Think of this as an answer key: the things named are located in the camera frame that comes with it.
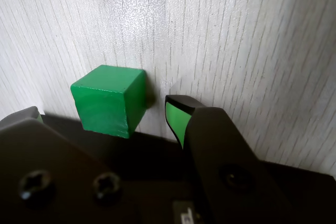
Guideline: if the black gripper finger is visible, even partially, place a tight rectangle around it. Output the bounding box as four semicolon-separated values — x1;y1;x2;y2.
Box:
0;105;138;224
164;94;298;224

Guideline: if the green wooden cube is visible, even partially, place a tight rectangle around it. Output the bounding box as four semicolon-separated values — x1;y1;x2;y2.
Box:
70;64;147;139

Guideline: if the black box lid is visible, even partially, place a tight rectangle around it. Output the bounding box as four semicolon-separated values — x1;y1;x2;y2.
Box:
41;113;336;224

